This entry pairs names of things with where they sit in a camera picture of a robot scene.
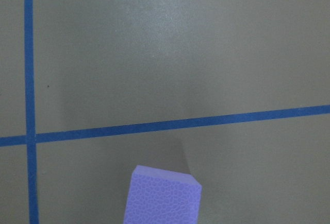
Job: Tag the purple foam block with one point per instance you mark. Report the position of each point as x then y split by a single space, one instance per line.
162 196

